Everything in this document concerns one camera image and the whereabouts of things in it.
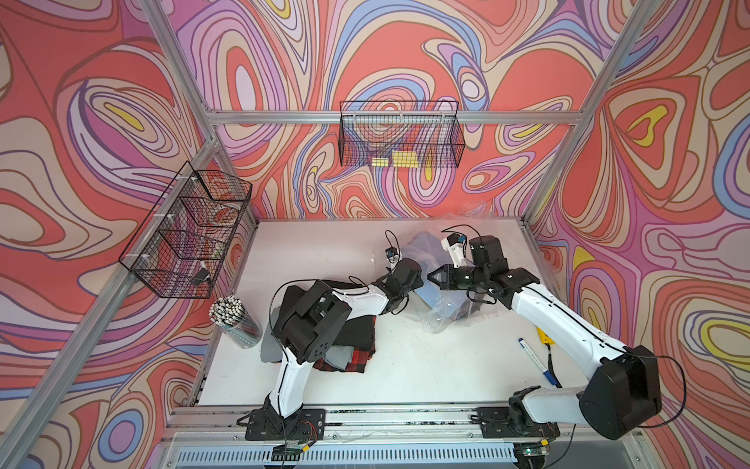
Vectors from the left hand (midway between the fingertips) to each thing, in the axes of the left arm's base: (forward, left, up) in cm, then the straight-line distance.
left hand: (423, 273), depth 95 cm
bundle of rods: (-21, +53, +11) cm, 58 cm away
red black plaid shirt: (-25, +20, -5) cm, 33 cm away
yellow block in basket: (+25, +8, +27) cm, 38 cm away
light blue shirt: (-18, -2, +13) cm, 22 cm away
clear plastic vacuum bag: (+9, 0, +5) cm, 10 cm away
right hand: (-11, 0, +10) cm, 15 cm away
